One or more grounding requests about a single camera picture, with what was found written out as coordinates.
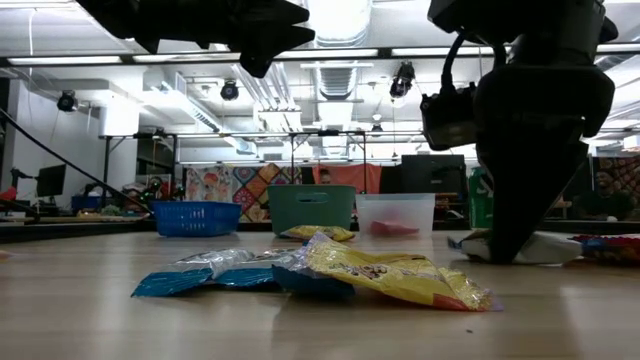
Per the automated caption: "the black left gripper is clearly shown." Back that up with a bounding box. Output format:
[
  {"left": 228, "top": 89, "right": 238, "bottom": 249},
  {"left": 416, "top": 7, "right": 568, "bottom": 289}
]
[{"left": 144, "top": 0, "right": 316, "bottom": 79}]

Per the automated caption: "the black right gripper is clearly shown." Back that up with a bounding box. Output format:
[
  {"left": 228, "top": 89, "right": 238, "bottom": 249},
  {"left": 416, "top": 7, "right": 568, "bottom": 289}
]
[{"left": 472, "top": 64, "right": 616, "bottom": 265}]

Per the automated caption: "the blue white Hershey's bar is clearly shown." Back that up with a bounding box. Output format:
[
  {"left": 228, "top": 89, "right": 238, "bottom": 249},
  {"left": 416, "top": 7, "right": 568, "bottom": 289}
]
[
  {"left": 214, "top": 248, "right": 301, "bottom": 290},
  {"left": 447, "top": 228, "right": 585, "bottom": 266},
  {"left": 130, "top": 248, "right": 251, "bottom": 300}
]

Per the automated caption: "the red Skittles packet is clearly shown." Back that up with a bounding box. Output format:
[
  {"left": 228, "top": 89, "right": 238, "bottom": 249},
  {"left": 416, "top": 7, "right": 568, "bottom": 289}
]
[
  {"left": 572, "top": 233, "right": 640, "bottom": 266},
  {"left": 368, "top": 219, "right": 421, "bottom": 237}
]

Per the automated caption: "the yellow candy packet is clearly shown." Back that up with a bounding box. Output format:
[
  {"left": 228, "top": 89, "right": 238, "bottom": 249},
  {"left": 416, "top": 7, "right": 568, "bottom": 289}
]
[
  {"left": 279, "top": 224, "right": 356, "bottom": 243},
  {"left": 302, "top": 232, "right": 504, "bottom": 314}
]

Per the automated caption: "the green Sprite can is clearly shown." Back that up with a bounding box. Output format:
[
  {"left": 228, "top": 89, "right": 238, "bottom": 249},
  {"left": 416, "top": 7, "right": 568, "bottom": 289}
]
[{"left": 467, "top": 166, "right": 494, "bottom": 230}]

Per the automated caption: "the overhead light bar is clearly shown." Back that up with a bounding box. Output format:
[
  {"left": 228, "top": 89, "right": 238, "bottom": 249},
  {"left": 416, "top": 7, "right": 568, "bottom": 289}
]
[{"left": 0, "top": 45, "right": 640, "bottom": 66}]

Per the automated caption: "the black cabinet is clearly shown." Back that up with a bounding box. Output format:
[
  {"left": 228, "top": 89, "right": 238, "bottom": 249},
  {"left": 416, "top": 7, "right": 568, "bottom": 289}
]
[{"left": 399, "top": 154, "right": 469, "bottom": 224}]

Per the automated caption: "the black metal rack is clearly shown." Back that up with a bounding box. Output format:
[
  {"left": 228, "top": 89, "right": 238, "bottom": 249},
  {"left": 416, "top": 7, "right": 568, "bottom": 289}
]
[{"left": 102, "top": 129, "right": 369, "bottom": 201}]

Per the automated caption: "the clear plastic container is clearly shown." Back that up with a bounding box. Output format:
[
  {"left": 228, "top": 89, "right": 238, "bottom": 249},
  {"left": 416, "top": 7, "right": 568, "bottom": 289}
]
[{"left": 355, "top": 193, "right": 437, "bottom": 237}]

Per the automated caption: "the black hanging spotlight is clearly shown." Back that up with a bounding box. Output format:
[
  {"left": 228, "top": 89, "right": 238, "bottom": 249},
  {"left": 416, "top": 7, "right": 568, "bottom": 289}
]
[{"left": 388, "top": 61, "right": 417, "bottom": 100}]

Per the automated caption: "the colourful patchwork quilt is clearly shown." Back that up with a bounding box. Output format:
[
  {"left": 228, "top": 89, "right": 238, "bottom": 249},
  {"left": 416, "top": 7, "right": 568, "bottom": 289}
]
[{"left": 184, "top": 163, "right": 304, "bottom": 224}]

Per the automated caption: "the red hanging cloth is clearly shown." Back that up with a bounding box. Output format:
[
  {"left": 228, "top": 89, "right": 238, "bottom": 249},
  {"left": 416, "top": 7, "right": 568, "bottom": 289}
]
[{"left": 312, "top": 163, "right": 384, "bottom": 195}]

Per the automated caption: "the teal plastic basket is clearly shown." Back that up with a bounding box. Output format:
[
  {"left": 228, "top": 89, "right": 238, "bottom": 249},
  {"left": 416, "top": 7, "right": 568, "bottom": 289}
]
[{"left": 267, "top": 184, "right": 357, "bottom": 237}]

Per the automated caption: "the blue plastic basket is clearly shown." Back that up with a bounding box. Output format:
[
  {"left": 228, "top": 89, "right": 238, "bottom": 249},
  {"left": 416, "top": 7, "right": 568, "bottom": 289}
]
[{"left": 152, "top": 200, "right": 243, "bottom": 237}]

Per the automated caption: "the blue storage bin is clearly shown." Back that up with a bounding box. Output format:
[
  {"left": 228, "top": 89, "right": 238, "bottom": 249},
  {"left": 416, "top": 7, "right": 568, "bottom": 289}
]
[{"left": 71, "top": 193, "right": 104, "bottom": 211}]

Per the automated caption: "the black computer monitor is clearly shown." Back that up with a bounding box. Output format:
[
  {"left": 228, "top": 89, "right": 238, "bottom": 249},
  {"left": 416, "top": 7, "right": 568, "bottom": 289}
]
[{"left": 35, "top": 163, "right": 68, "bottom": 197}]

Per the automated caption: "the silver ventilation duct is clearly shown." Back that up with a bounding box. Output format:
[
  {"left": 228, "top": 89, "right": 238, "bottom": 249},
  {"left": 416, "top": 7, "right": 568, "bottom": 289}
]
[{"left": 302, "top": 0, "right": 375, "bottom": 101}]

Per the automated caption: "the black dome ceiling camera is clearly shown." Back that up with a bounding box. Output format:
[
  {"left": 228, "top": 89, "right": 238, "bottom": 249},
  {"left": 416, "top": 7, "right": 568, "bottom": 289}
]
[
  {"left": 220, "top": 79, "right": 241, "bottom": 103},
  {"left": 55, "top": 89, "right": 80, "bottom": 113}
]

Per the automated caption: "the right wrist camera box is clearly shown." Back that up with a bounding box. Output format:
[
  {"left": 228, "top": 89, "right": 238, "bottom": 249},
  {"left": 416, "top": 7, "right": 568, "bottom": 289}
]
[{"left": 419, "top": 82, "right": 477, "bottom": 152}]

